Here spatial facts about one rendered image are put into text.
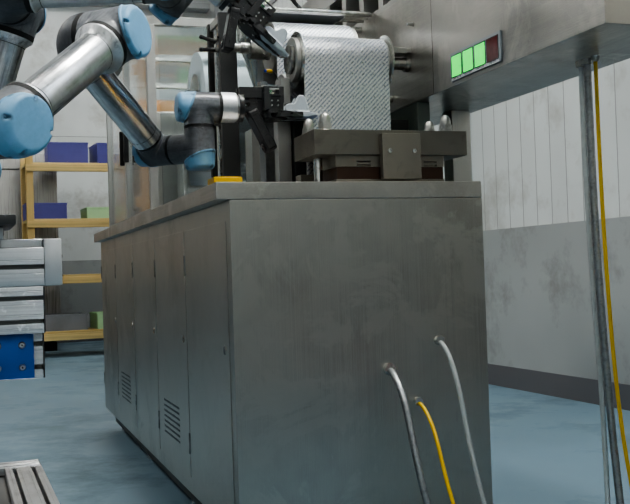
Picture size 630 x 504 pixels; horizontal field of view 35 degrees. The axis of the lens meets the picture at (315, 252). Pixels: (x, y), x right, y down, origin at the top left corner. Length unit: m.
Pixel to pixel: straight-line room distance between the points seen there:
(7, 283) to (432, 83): 1.23
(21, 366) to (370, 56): 1.24
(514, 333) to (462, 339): 3.28
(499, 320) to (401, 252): 3.50
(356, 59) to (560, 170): 2.78
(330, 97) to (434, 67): 0.28
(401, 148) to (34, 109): 0.92
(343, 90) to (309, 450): 0.93
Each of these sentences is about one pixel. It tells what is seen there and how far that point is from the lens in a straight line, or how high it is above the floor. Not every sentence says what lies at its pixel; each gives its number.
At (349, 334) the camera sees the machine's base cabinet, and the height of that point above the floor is 0.55.
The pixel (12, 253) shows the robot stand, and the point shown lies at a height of 0.75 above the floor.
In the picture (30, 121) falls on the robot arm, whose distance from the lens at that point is 1.92.
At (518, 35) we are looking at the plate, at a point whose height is 1.19.
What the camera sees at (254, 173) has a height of 1.02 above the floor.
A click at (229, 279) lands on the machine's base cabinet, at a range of 2.25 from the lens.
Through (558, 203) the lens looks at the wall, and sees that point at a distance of 5.32.
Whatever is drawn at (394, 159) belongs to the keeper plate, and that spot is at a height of 0.96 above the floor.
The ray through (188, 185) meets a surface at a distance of 3.54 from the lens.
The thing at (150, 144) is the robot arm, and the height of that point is 1.02.
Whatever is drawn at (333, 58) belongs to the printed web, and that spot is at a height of 1.24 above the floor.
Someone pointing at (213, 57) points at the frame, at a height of 1.34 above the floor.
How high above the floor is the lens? 0.69
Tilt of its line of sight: 1 degrees up
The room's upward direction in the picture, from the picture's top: 2 degrees counter-clockwise
